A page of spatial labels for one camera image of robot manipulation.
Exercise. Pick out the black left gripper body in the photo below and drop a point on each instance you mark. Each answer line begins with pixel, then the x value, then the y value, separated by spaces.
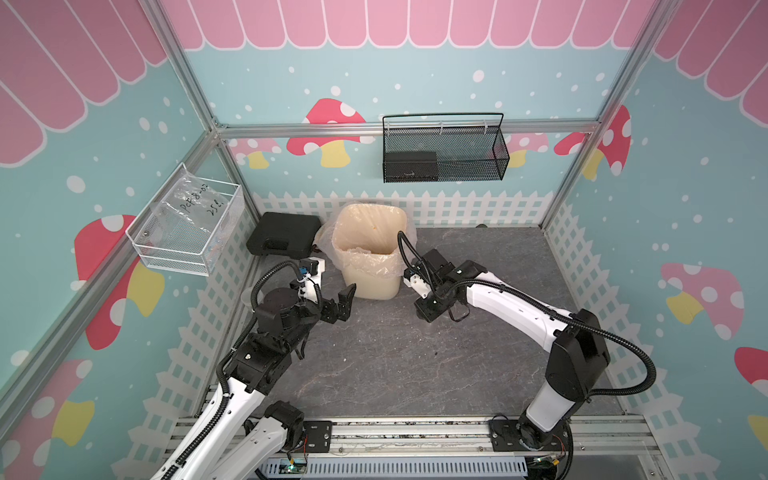
pixel 328 317

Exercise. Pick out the black box in basket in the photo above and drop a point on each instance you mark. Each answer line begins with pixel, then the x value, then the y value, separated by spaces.
pixel 410 166

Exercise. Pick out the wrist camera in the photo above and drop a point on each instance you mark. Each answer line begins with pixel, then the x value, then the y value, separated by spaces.
pixel 311 270
pixel 413 280

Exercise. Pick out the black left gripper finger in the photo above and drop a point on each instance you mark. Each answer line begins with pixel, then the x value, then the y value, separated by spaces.
pixel 345 302
pixel 330 305

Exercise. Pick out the clear plastic bin liner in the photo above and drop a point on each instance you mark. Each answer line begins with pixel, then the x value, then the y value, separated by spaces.
pixel 363 237

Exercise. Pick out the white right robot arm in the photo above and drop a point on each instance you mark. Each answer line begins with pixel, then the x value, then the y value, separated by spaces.
pixel 577 354

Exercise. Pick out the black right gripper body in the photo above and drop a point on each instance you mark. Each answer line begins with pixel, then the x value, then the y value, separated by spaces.
pixel 431 306

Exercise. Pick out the cream plastic trash bin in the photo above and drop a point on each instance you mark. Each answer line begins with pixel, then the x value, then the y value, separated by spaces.
pixel 370 287

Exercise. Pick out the black wire mesh basket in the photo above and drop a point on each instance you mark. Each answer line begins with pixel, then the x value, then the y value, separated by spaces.
pixel 469 146

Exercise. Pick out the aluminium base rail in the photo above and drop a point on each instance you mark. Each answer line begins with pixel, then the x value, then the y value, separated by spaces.
pixel 589 447

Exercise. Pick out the clear plastic bag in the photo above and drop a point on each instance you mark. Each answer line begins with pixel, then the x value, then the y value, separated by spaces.
pixel 194 220

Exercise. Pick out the white wire wall basket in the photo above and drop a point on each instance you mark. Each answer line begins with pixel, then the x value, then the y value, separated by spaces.
pixel 161 261

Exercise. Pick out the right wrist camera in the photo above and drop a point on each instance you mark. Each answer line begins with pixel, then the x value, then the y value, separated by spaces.
pixel 413 280

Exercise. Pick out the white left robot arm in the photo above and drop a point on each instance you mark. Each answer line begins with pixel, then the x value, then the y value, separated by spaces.
pixel 246 376

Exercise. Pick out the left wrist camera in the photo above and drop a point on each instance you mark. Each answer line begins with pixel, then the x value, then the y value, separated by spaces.
pixel 311 270

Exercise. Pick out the black plastic tool case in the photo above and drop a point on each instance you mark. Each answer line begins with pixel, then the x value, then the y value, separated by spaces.
pixel 284 234

